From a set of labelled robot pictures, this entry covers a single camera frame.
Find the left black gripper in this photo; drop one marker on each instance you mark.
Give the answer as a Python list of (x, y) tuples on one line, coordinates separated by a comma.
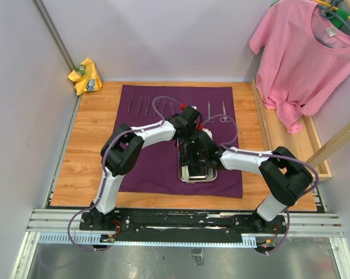
[(193, 126)]

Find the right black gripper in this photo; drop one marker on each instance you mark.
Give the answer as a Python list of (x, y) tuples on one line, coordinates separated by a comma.
[(191, 160)]

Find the steel instrument tray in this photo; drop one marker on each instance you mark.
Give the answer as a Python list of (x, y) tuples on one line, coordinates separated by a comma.
[(196, 174)]

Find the steel scissors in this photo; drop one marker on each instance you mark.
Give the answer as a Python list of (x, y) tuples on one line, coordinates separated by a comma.
[(224, 118), (209, 118)]

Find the purple surgical wrap cloth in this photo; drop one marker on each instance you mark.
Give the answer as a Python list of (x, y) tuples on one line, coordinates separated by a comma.
[(156, 170)]

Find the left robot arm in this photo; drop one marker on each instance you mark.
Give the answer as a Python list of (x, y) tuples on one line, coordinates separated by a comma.
[(122, 150)]

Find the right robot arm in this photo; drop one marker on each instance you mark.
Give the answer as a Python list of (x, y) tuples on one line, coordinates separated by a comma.
[(286, 177)]

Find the white gauze pad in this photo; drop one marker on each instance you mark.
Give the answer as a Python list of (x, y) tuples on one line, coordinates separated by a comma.
[(184, 172)]

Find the wooden tray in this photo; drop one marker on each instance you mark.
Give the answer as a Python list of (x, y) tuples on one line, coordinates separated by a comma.
[(303, 144)]

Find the yellow paper bag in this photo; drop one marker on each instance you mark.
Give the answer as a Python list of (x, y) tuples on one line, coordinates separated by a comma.
[(85, 77)]

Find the pink t-shirt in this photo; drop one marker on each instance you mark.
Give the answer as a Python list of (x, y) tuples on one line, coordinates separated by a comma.
[(304, 59)]

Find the wooden beam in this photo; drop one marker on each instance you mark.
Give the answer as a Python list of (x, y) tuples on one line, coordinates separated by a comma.
[(331, 146)]

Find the grey clothes hanger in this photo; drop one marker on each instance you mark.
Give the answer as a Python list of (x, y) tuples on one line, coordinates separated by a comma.
[(335, 23)]

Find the yellow hoop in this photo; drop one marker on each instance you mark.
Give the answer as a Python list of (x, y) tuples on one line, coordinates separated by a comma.
[(349, 17)]

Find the green hanger clip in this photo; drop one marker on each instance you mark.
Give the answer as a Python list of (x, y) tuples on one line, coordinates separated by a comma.
[(340, 15)]

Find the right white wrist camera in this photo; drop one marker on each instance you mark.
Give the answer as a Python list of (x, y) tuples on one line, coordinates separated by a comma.
[(209, 133)]

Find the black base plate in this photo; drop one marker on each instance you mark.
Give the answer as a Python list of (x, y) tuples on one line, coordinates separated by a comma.
[(172, 226)]

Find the aluminium corner post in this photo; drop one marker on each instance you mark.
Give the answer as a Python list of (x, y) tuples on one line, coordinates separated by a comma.
[(44, 15)]

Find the aluminium rail frame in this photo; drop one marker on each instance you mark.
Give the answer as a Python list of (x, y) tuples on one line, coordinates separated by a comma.
[(61, 226)]

